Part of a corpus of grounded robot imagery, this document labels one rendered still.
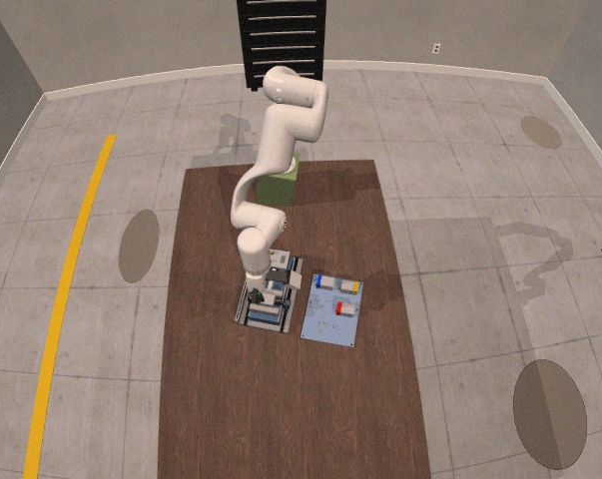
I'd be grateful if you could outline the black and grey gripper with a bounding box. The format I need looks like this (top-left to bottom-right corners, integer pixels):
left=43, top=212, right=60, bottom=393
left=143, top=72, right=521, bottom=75
left=246, top=268, right=271, bottom=303

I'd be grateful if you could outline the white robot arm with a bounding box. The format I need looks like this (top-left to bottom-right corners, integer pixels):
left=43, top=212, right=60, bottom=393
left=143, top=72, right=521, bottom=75
left=231, top=66, right=328, bottom=290

